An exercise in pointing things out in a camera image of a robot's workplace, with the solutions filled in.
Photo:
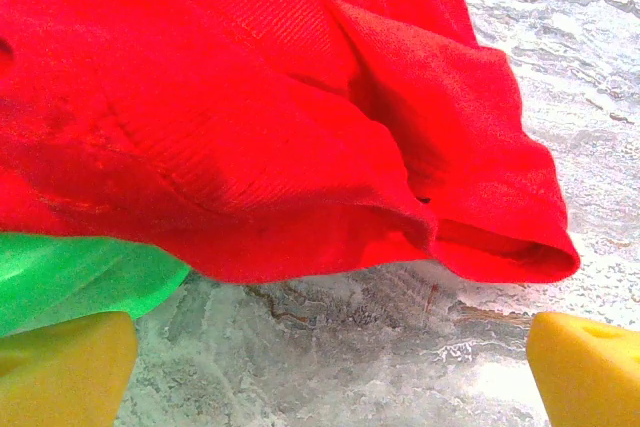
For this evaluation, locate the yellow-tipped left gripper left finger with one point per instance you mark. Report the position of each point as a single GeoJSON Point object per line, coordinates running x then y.
{"type": "Point", "coordinates": [60, 377]}

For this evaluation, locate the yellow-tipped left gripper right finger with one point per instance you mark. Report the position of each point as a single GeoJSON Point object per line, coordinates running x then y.
{"type": "Point", "coordinates": [595, 377]}

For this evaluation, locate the red t-shirt with bear print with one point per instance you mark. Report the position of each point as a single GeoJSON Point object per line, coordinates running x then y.
{"type": "Point", "coordinates": [240, 112]}

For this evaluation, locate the green plastic basket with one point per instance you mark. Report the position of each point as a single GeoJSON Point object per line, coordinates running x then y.
{"type": "Point", "coordinates": [75, 277]}

